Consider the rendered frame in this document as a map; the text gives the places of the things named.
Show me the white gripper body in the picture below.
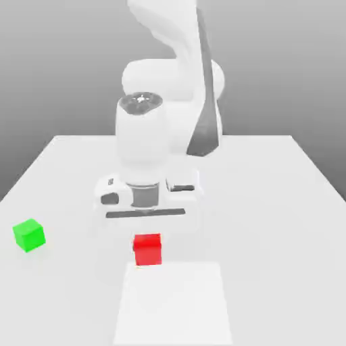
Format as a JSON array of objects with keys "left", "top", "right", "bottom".
[{"left": 94, "top": 206, "right": 201, "bottom": 235}]

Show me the small red cube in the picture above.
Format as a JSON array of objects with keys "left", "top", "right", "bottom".
[{"left": 132, "top": 233, "right": 163, "bottom": 267}]

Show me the small green cube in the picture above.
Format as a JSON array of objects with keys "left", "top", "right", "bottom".
[{"left": 12, "top": 218, "right": 47, "bottom": 253}]

